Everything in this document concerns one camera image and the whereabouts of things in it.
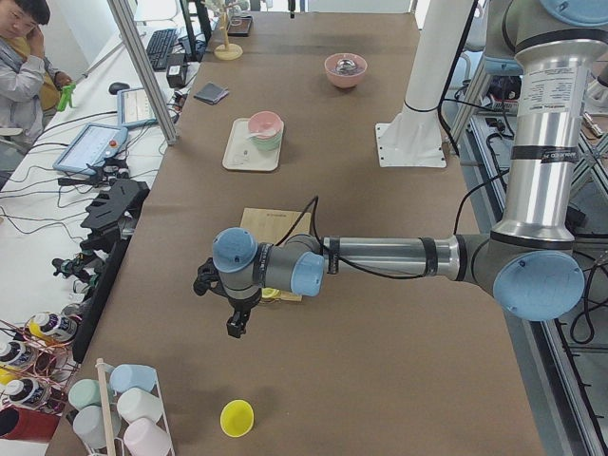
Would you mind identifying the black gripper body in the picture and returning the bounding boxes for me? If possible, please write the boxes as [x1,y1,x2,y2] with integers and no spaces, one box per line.
[228,296,257,324]

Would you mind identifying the small pink bowl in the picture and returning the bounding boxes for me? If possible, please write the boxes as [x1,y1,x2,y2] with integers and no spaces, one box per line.
[247,111,283,133]

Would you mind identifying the white ceramic spoon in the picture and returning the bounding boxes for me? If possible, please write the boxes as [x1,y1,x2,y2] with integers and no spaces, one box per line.
[246,128,280,141]

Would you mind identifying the large pink bowl with ice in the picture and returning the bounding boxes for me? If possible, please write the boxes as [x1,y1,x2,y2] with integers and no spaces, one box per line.
[324,52,368,88]

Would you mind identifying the green bowl stack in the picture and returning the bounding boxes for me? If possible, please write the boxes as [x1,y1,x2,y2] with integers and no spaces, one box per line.
[248,131,282,151]

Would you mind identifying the yellow lemon slice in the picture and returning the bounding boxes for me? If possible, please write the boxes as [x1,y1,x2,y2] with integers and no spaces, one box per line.
[261,288,281,301]

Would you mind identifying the wooden mug tree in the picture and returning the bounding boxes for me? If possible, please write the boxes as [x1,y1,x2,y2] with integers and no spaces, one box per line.
[202,0,250,61]

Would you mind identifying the wooden cutting board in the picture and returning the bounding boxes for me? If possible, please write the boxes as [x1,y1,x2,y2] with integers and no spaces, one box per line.
[239,207,314,305]

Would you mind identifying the gray cloth pad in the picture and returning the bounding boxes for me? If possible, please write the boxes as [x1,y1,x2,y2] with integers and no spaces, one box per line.
[194,82,229,105]

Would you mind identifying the black keyboard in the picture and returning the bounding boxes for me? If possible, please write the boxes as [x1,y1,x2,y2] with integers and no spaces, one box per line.
[145,28,178,71]

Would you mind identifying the pastel cup rack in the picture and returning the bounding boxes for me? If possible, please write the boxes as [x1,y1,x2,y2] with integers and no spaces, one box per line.
[68,358,176,455]

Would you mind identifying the cream rabbit tray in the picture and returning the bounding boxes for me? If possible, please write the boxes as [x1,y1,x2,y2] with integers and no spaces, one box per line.
[222,118,282,172]

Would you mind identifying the black slotted tool holder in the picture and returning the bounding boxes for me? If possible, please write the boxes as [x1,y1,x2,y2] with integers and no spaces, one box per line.
[80,179,150,253]

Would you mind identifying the white column base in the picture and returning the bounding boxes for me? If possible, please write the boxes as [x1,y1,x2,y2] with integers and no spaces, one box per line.
[375,0,476,168]

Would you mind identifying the blue teach pendant far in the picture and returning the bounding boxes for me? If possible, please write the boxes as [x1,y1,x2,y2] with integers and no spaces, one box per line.
[117,87,157,128]

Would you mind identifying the blue teach pendant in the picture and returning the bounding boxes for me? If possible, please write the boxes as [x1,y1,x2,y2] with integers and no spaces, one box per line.
[52,123,128,175]
[117,87,157,128]

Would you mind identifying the blue teach pendant near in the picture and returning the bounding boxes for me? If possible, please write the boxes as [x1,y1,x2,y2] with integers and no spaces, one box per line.
[52,123,128,175]

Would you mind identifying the person in gray jacket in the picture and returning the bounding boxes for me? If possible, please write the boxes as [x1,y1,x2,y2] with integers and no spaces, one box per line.
[1,0,72,146]

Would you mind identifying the aluminium frame post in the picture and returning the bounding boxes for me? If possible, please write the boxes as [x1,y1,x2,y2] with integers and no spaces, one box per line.
[107,0,178,145]

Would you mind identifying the bottle wire basket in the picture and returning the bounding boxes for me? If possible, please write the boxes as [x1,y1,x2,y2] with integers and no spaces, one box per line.
[1,312,80,415]

